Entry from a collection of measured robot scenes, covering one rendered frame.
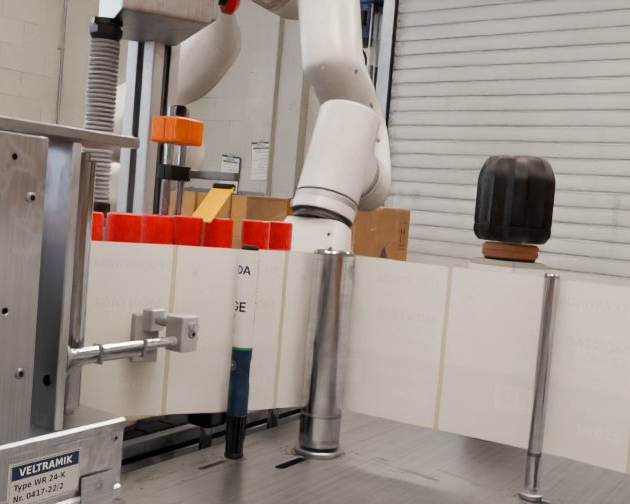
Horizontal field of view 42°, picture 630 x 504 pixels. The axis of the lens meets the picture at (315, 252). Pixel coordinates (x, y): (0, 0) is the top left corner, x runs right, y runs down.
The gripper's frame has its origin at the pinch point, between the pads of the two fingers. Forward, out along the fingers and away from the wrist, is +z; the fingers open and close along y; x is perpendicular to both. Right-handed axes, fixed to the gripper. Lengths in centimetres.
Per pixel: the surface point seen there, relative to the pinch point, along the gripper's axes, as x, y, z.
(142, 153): -21.2, -13.1, -14.6
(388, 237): 56, -20, -33
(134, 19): -34.4, -6.5, -23.8
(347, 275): -24.8, 20.8, -2.0
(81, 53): 334, -504, -261
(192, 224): -24.2, 0.6, -5.4
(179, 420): -20.2, 3.4, 14.1
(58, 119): 335, -502, -199
